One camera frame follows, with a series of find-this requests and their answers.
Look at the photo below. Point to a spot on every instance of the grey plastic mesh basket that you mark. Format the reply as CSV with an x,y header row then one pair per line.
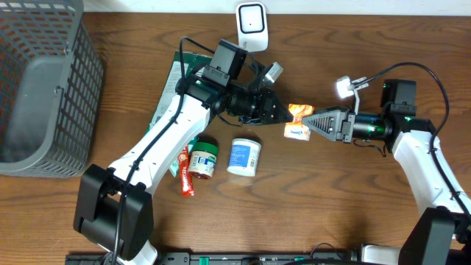
x,y
51,86

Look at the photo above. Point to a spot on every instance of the red stick sachet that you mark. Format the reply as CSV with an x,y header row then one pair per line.
x,y
186,181

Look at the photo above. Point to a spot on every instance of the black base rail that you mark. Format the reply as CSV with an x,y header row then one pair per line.
x,y
174,258

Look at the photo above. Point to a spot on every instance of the green-lid jar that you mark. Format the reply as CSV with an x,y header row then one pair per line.
x,y
203,159

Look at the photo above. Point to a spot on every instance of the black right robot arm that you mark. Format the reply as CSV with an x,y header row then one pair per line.
x,y
442,234

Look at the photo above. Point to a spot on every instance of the white blue-label tub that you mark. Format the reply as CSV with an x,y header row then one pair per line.
x,y
244,157

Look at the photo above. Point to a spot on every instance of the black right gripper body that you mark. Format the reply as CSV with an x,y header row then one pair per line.
x,y
348,125

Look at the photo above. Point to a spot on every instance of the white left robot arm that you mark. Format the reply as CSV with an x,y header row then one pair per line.
x,y
114,205

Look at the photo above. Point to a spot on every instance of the green 3M package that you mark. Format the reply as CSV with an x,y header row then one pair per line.
x,y
191,60

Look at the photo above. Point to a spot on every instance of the orange snack packet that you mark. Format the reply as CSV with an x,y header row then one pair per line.
x,y
295,129

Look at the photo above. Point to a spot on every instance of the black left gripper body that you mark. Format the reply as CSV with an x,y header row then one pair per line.
x,y
249,109

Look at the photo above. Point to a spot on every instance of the white barcode scanner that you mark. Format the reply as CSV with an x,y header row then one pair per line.
x,y
252,26

